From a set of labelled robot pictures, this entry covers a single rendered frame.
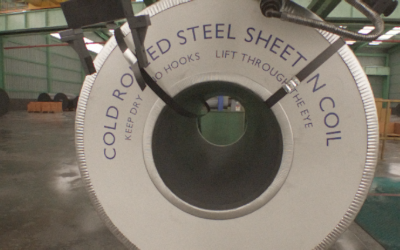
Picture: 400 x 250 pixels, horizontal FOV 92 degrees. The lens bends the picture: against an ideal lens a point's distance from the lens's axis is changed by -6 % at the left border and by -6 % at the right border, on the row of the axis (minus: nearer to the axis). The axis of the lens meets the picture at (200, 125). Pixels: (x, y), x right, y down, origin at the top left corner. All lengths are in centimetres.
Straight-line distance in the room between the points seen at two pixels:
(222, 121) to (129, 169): 251
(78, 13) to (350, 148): 90
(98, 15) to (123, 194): 69
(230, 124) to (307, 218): 250
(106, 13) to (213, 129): 293
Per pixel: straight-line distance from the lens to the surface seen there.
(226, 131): 328
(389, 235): 216
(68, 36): 54
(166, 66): 81
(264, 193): 85
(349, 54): 89
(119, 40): 86
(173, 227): 94
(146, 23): 46
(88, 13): 50
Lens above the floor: 94
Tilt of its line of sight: 6 degrees down
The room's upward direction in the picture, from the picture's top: 1 degrees clockwise
